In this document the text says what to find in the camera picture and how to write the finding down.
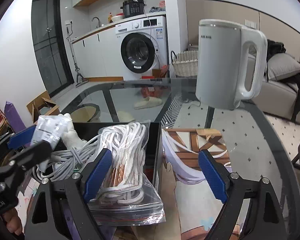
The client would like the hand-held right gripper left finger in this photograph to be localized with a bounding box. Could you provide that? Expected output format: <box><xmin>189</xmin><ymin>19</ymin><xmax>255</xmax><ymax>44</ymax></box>
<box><xmin>25</xmin><ymin>148</ymin><xmax>113</xmax><ymax>240</ymax></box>

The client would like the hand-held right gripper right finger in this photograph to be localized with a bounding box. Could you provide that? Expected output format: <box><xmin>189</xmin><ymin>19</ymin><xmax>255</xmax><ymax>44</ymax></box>
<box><xmin>197</xmin><ymin>149</ymin><xmax>300</xmax><ymax>240</ymax></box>

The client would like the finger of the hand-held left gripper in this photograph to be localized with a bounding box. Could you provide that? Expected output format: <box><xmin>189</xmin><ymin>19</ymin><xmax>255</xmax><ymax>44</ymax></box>
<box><xmin>0</xmin><ymin>140</ymin><xmax>53</xmax><ymax>175</ymax></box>
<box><xmin>0</xmin><ymin>126</ymin><xmax>37</xmax><ymax>164</ymax></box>

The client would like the grey plastic pouch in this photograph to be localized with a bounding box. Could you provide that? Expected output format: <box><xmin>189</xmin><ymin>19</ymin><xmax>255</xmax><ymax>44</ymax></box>
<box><xmin>30</xmin><ymin>115</ymin><xmax>74</xmax><ymax>172</ymax></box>

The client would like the grey cable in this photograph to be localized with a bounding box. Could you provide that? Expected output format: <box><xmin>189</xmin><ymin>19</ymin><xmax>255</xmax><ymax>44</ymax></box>
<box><xmin>35</xmin><ymin>135</ymin><xmax>102</xmax><ymax>182</ymax></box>

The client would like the white plush bunny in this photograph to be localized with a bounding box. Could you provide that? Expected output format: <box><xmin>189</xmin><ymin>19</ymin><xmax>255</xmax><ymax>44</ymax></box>
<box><xmin>61</xmin><ymin>113</ymin><xmax>88</xmax><ymax>150</ymax></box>

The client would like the bagged white rope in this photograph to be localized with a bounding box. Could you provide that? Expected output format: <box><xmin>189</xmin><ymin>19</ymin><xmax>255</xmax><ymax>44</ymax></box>
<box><xmin>87</xmin><ymin>120</ymin><xmax>165</xmax><ymax>227</ymax></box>

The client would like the black cardboard box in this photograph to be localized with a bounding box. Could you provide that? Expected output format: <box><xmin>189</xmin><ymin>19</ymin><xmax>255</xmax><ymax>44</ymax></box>
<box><xmin>31</xmin><ymin>121</ymin><xmax>164</xmax><ymax>193</ymax></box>

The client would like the person's left hand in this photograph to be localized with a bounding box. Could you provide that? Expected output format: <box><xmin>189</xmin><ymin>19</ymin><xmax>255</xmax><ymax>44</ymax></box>
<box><xmin>1</xmin><ymin>206</ymin><xmax>24</xmax><ymax>236</ymax></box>

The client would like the purple rolled mat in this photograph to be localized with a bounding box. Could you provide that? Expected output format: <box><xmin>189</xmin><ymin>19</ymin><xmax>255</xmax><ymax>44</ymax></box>
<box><xmin>4</xmin><ymin>101</ymin><xmax>25</xmax><ymax>133</ymax></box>

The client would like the printed table mat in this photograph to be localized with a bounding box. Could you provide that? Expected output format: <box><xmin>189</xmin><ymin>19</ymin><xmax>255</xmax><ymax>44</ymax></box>
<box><xmin>15</xmin><ymin>127</ymin><xmax>240</xmax><ymax>240</ymax></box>

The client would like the brown cardboard box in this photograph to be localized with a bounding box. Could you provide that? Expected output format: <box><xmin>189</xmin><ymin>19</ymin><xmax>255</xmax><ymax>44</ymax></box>
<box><xmin>26</xmin><ymin>90</ymin><xmax>61</xmax><ymax>124</ymax></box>

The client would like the round beige stool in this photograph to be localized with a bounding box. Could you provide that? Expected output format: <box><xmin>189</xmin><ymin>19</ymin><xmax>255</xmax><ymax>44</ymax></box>
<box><xmin>70</xmin><ymin>104</ymin><xmax>101</xmax><ymax>123</ymax></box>

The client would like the beige slipper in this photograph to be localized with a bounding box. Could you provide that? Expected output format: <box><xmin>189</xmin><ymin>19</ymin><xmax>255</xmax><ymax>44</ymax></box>
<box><xmin>117</xmin><ymin>110</ymin><xmax>136</xmax><ymax>123</ymax></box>
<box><xmin>134</xmin><ymin>97</ymin><xmax>163</xmax><ymax>110</ymax></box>

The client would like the zigzag patterned rug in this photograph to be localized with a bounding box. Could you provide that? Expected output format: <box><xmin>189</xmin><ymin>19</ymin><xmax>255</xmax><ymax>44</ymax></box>
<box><xmin>161</xmin><ymin>96</ymin><xmax>188</xmax><ymax>128</ymax></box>

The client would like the flat mop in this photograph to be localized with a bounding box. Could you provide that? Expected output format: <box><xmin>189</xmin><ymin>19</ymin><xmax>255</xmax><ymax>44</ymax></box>
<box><xmin>66</xmin><ymin>27</ymin><xmax>89</xmax><ymax>88</ymax></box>

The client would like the dark glass sliding door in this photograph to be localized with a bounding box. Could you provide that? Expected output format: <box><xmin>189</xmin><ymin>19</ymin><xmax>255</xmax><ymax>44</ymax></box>
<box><xmin>31</xmin><ymin>0</ymin><xmax>74</xmax><ymax>98</ymax></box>

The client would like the red plastic bag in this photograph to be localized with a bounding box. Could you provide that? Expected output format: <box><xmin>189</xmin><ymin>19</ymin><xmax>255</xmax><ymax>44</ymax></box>
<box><xmin>141</xmin><ymin>65</ymin><xmax>171</xmax><ymax>100</ymax></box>

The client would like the grey sofa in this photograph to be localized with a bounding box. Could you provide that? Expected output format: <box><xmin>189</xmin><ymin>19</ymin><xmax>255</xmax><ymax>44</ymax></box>
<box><xmin>247</xmin><ymin>52</ymin><xmax>300</xmax><ymax>128</ymax></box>

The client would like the white electric kettle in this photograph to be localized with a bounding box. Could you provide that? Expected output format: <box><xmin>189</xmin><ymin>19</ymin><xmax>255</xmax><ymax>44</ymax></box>
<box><xmin>195</xmin><ymin>19</ymin><xmax>268</xmax><ymax>110</ymax></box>

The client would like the white wicker basket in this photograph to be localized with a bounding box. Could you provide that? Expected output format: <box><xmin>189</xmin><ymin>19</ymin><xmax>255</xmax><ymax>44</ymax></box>
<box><xmin>170</xmin><ymin>50</ymin><xmax>199</xmax><ymax>78</ymax></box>

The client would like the white kitchen cabinet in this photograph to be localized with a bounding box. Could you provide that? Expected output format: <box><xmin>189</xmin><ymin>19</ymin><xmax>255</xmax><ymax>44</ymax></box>
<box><xmin>71</xmin><ymin>11</ymin><xmax>167</xmax><ymax>80</ymax></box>

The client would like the grey pillow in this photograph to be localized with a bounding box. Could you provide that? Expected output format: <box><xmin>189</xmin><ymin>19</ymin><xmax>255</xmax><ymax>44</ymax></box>
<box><xmin>266</xmin><ymin>53</ymin><xmax>300</xmax><ymax>82</ymax></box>

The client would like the white washing machine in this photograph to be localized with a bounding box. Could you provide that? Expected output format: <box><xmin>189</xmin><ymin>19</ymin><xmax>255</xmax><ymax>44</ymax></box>
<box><xmin>115</xmin><ymin>15</ymin><xmax>168</xmax><ymax>81</ymax></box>

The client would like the black cloth on sofa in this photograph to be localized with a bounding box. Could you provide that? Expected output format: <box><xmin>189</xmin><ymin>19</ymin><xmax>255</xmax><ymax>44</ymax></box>
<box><xmin>266</xmin><ymin>39</ymin><xmax>287</xmax><ymax>62</ymax></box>

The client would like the black pressure cooker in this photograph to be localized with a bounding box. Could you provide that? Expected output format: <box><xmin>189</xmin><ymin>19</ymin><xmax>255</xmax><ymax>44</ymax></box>
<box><xmin>122</xmin><ymin>0</ymin><xmax>145</xmax><ymax>18</ymax></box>

